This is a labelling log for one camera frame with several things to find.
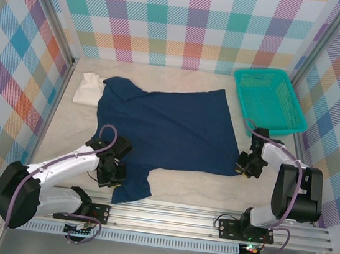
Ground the navy blue t-shirt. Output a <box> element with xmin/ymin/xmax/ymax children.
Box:
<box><xmin>83</xmin><ymin>73</ymin><xmax>249</xmax><ymax>220</ymax></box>

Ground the white folded t-shirt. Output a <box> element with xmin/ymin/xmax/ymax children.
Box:
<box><xmin>71</xmin><ymin>70</ymin><xmax>109</xmax><ymax>109</ymax></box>

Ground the teal plastic mesh basket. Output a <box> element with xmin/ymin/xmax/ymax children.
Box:
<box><xmin>226</xmin><ymin>63</ymin><xmax>315</xmax><ymax>142</ymax></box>

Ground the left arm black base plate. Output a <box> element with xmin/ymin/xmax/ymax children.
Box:
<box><xmin>52</xmin><ymin>198</ymin><xmax>113</xmax><ymax>227</ymax></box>

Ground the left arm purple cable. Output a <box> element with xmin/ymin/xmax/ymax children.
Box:
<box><xmin>1</xmin><ymin>112</ymin><xmax>120</xmax><ymax>248</ymax></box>

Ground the aluminium side rail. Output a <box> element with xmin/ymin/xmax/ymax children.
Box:
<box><xmin>14</xmin><ymin>52</ymin><xmax>80</xmax><ymax>198</ymax></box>
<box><xmin>273</xmin><ymin>82</ymin><xmax>334</xmax><ymax>228</ymax></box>

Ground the aluminium mounting rail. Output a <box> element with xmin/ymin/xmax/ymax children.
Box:
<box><xmin>0</xmin><ymin>178</ymin><xmax>337</xmax><ymax>254</ymax></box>

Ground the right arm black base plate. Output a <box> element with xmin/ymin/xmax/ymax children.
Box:
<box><xmin>216</xmin><ymin>217</ymin><xmax>277</xmax><ymax>246</ymax></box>

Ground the white slotted cable duct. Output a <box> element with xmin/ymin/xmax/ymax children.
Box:
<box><xmin>5</xmin><ymin>214</ymin><xmax>242</xmax><ymax>254</ymax></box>

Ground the aluminium frame post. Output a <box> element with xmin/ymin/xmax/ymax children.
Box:
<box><xmin>11</xmin><ymin>0</ymin><xmax>88</xmax><ymax>68</ymax></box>
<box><xmin>288</xmin><ymin>0</ymin><xmax>340</xmax><ymax>94</ymax></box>

